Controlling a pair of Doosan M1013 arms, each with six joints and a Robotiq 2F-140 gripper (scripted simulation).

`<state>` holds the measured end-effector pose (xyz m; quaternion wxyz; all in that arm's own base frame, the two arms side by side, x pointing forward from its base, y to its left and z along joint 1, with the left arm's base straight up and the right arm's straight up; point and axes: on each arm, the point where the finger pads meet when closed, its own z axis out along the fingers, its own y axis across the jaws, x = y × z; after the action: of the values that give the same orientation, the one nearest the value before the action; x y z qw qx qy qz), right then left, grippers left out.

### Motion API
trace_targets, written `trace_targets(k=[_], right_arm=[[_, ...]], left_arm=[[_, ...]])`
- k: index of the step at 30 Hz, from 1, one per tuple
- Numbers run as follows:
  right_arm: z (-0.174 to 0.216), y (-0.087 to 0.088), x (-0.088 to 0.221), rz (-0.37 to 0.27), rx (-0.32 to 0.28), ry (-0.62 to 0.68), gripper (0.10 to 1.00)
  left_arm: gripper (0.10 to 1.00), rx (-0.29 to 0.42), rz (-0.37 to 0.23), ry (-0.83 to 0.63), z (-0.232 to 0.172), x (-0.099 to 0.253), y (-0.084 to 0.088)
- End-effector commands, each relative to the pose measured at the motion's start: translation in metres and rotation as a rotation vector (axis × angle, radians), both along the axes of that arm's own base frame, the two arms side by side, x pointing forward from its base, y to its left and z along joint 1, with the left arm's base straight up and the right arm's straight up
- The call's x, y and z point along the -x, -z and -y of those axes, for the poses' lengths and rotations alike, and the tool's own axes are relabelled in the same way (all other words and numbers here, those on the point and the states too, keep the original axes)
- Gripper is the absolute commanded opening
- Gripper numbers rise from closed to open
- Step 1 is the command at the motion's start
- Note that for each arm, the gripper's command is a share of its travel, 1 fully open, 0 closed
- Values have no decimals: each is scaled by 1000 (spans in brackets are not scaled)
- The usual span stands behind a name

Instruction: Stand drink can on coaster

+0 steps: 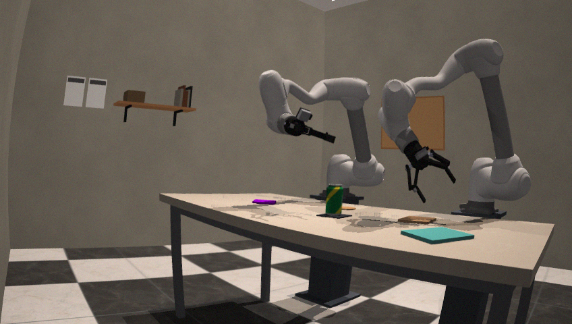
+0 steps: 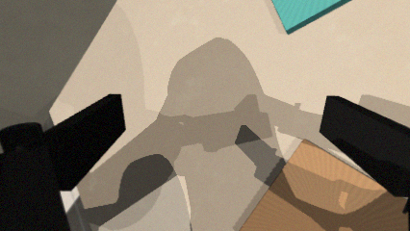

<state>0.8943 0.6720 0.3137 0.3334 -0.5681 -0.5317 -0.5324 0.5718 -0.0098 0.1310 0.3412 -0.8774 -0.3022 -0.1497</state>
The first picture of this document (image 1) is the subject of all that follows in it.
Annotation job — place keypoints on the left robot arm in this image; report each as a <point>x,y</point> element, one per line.
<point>503,178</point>

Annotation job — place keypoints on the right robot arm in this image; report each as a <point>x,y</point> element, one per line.
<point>352,92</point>

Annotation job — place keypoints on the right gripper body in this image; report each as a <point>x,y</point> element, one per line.
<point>293,119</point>

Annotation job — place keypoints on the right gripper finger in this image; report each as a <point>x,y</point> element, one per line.
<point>296,127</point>
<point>326,137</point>

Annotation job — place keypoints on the teal flat square slab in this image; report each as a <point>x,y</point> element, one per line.
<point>437,235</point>

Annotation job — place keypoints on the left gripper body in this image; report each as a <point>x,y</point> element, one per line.
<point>410,149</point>

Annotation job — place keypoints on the green drink can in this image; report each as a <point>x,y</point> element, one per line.
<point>334,200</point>

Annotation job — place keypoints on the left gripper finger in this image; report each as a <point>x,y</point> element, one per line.
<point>414,187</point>
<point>443,164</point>

